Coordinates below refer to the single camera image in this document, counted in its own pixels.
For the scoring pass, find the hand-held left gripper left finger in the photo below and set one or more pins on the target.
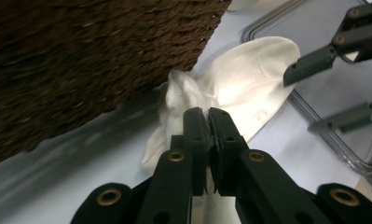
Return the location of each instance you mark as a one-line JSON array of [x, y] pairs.
[[199, 149]]

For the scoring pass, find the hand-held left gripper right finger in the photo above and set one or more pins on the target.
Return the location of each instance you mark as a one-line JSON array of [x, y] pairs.
[[227, 149]]

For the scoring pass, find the white sock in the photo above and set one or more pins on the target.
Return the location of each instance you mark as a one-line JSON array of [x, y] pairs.
[[242, 87]]

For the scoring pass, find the brown wicker basket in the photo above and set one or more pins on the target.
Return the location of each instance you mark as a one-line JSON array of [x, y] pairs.
[[81, 62]]

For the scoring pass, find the clear plastic lid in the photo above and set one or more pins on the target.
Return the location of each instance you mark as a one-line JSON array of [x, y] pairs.
[[329, 93]]

